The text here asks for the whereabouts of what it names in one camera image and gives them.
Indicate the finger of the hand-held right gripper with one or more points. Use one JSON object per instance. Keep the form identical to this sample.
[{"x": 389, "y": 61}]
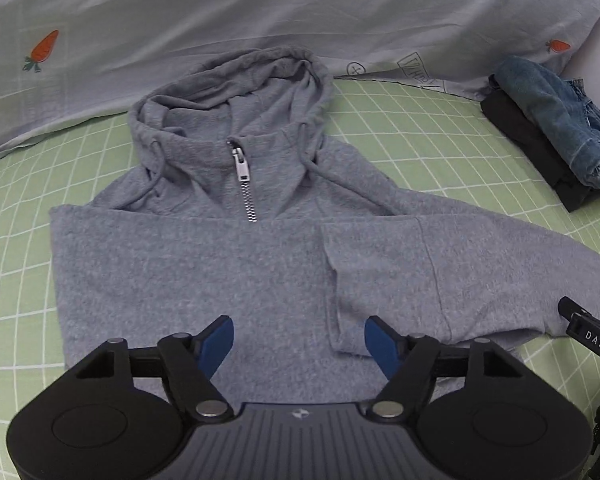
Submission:
[{"x": 587, "y": 332}]

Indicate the grey zip hoodie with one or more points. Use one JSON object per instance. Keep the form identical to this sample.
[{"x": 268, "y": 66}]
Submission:
[{"x": 180, "y": 270}]

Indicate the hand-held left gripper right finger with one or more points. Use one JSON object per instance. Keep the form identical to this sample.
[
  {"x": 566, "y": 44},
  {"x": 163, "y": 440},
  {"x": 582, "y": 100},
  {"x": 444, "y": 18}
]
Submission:
[{"x": 382, "y": 347}]

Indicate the folded black garment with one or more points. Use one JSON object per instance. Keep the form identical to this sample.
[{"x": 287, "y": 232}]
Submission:
[{"x": 520, "y": 130}]

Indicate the grey carrot print quilt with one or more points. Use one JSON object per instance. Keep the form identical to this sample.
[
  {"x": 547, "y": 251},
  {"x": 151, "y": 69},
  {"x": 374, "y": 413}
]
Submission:
[{"x": 230, "y": 10}]

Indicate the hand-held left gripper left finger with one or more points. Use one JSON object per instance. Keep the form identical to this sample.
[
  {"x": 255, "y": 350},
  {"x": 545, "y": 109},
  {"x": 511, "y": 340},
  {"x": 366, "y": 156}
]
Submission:
[{"x": 215, "y": 347}]

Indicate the folded blue jeans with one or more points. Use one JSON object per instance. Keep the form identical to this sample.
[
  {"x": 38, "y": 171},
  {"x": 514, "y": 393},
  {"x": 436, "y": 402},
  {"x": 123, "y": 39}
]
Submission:
[{"x": 545, "y": 105}]

